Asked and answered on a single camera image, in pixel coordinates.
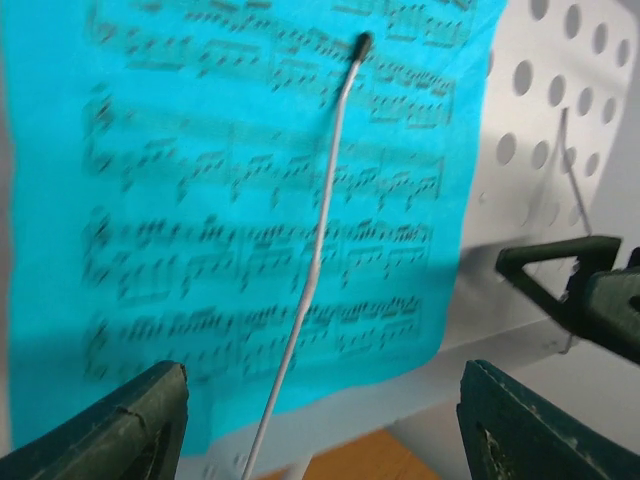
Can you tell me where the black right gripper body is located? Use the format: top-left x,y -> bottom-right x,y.
559,266 -> 639,364

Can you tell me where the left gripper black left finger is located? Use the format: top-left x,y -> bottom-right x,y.
1,361 -> 189,479

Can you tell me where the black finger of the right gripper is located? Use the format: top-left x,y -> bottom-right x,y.
495,235 -> 622,325

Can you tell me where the white tripod music stand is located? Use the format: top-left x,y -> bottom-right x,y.
179,0 -> 640,480

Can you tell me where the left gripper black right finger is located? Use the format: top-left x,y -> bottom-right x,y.
456,360 -> 639,479

